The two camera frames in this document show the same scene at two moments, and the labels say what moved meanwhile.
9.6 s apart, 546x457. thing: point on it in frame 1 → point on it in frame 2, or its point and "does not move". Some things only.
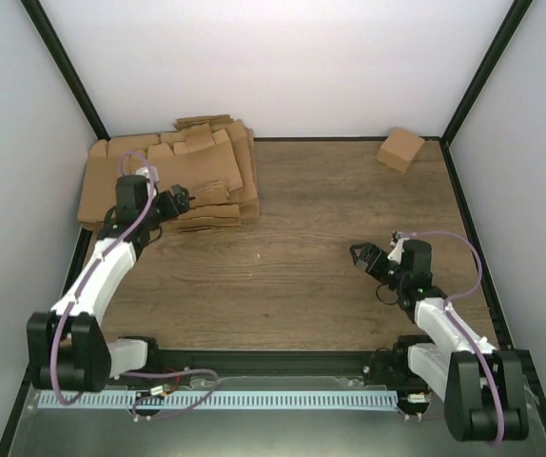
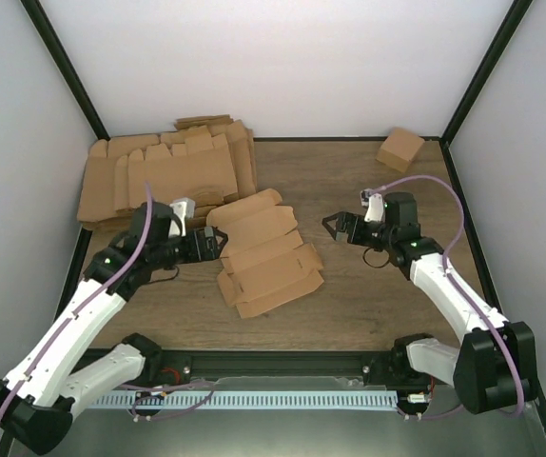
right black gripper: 369,249 → 353,228
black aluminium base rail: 266,364 does not move
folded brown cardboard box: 399,148 does not move
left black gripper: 183,203 → 212,251
